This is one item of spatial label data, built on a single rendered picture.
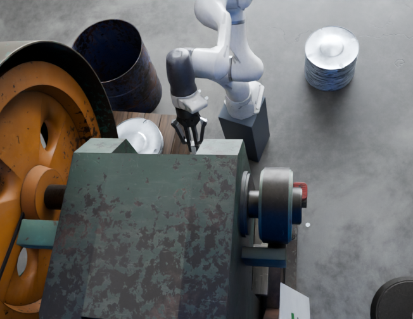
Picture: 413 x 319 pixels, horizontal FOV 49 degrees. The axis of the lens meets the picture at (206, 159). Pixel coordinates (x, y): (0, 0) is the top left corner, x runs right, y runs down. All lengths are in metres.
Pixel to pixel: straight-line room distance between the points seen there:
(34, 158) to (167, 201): 0.45
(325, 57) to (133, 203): 1.85
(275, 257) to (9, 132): 0.71
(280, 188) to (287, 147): 1.60
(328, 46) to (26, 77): 1.85
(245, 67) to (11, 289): 1.20
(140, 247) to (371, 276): 1.66
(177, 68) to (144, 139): 0.98
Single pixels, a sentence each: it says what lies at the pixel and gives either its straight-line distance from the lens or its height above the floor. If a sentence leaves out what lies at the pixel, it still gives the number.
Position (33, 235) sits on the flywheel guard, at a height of 1.48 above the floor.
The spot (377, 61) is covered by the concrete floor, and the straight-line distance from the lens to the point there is 2.95.
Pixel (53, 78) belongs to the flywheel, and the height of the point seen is 1.45.
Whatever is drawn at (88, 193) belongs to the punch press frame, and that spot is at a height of 1.50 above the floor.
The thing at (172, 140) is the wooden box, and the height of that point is 0.35.
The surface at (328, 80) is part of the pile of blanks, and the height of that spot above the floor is 0.12.
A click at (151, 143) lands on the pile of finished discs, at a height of 0.40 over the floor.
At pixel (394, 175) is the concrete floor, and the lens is 2.63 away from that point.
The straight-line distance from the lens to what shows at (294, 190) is 1.10.
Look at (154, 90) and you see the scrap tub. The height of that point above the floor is 0.14.
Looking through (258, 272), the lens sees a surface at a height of 0.70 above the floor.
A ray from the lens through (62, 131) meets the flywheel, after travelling 1.42.
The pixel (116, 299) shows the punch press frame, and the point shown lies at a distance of 0.98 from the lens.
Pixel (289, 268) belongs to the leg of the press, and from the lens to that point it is 2.41.
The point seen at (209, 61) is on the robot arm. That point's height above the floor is 1.23.
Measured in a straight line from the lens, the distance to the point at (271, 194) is 1.04.
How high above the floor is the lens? 2.41
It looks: 65 degrees down
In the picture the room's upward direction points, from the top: 25 degrees counter-clockwise
